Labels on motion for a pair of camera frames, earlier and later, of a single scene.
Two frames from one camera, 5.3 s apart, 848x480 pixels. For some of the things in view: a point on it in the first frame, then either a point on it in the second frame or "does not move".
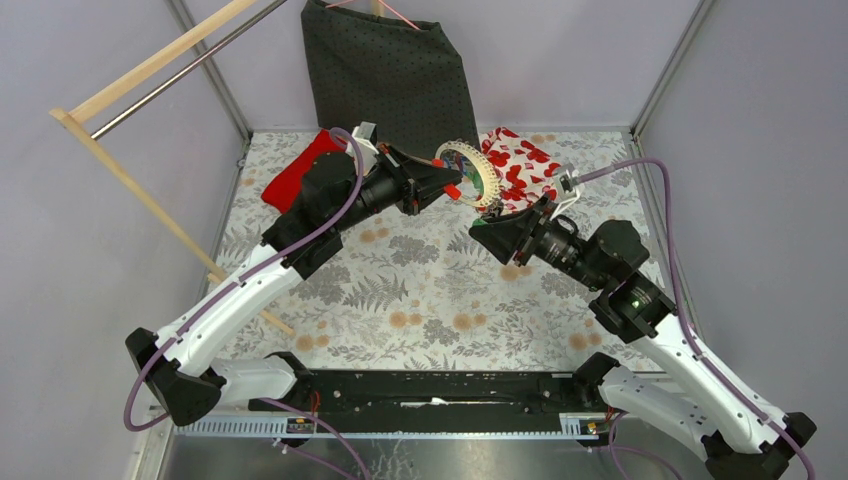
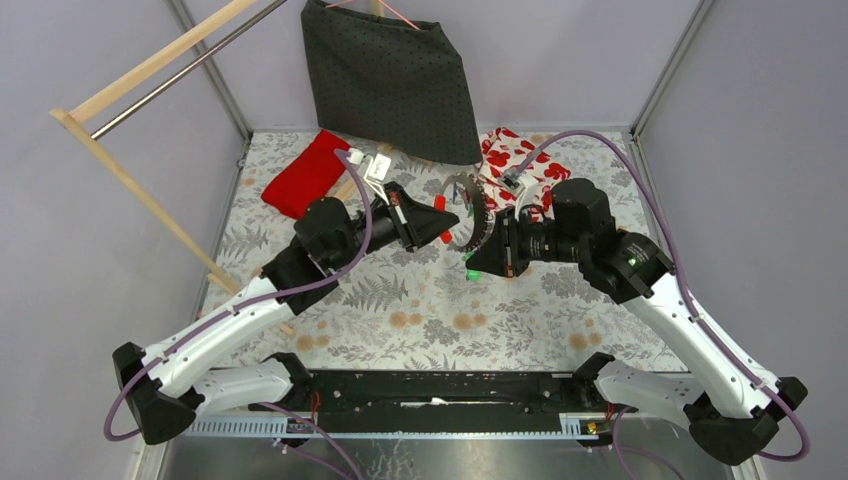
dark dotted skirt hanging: [404, 80] does not move
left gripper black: [416, 180] → [413, 222]
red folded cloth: [283, 187] does not move
